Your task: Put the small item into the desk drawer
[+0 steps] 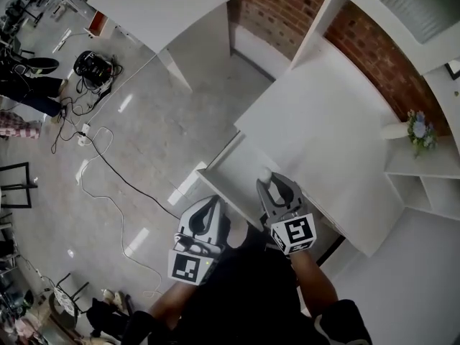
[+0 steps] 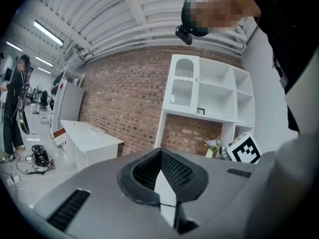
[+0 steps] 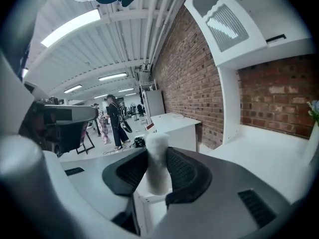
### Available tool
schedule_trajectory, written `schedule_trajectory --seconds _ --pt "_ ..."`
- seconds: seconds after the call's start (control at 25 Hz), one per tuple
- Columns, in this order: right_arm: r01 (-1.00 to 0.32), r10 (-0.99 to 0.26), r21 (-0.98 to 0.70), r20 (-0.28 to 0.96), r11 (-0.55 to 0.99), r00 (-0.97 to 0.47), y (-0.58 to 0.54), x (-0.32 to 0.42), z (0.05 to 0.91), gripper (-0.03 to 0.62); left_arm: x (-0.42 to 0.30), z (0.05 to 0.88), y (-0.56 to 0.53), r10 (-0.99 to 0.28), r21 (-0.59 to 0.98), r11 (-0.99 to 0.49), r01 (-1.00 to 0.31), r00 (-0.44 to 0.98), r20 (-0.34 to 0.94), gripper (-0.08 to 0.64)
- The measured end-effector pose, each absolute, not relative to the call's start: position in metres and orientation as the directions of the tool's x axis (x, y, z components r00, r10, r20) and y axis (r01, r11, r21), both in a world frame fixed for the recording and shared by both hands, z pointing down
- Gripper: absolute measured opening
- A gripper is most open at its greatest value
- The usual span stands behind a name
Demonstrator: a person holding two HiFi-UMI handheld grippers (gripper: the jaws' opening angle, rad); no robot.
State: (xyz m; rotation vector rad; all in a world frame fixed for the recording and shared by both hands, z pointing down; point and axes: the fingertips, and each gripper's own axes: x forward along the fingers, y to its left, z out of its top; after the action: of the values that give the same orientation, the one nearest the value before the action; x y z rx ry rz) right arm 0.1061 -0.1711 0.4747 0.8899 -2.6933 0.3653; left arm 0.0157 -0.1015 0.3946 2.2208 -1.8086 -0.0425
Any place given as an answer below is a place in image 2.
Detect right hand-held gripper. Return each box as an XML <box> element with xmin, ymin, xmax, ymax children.
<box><xmin>218</xmin><ymin>131</ymin><xmax>262</xmax><ymax>165</ymax></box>

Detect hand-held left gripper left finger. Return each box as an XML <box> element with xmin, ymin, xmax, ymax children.
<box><xmin>32</xmin><ymin>147</ymin><xmax>175</xmax><ymax>239</ymax></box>

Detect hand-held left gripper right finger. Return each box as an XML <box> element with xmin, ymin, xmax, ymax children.
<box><xmin>160</xmin><ymin>147</ymin><xmax>257</xmax><ymax>234</ymax></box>

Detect pale flower bouquet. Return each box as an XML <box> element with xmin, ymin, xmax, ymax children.
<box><xmin>204</xmin><ymin>137</ymin><xmax>223</xmax><ymax>156</ymax></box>

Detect small white desk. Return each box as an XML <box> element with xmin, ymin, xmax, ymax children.
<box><xmin>59</xmin><ymin>119</ymin><xmax>125</xmax><ymax>172</ymax></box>

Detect black floor device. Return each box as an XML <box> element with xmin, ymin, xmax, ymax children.
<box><xmin>26</xmin><ymin>144</ymin><xmax>56</xmax><ymax>175</ymax></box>

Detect white desk with hutch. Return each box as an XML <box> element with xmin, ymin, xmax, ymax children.
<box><xmin>154</xmin><ymin>53</ymin><xmax>256</xmax><ymax>159</ymax></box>

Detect white arched cabinet door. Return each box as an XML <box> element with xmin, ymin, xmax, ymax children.
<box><xmin>163</xmin><ymin>54</ymin><xmax>200</xmax><ymax>116</ymax></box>

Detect grey refrigerator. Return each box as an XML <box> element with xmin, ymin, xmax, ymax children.
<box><xmin>51</xmin><ymin>82</ymin><xmax>85</xmax><ymax>134</ymax></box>

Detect black standing fan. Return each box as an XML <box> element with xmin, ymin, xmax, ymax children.
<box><xmin>32</xmin><ymin>83</ymin><xmax>43</xmax><ymax>115</ymax></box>

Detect person's black clothing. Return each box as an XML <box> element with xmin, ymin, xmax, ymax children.
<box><xmin>245</xmin><ymin>0</ymin><xmax>319</xmax><ymax>131</ymax></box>

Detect person's head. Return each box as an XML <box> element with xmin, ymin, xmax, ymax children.
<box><xmin>181</xmin><ymin>0</ymin><xmax>261</xmax><ymax>37</ymax></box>

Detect white metal frame rack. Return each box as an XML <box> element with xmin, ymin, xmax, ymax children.
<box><xmin>53</xmin><ymin>63</ymin><xmax>85</xmax><ymax>87</ymax></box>

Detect black head-worn camera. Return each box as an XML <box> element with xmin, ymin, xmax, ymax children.
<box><xmin>175</xmin><ymin>25</ymin><xmax>194</xmax><ymax>46</ymax></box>

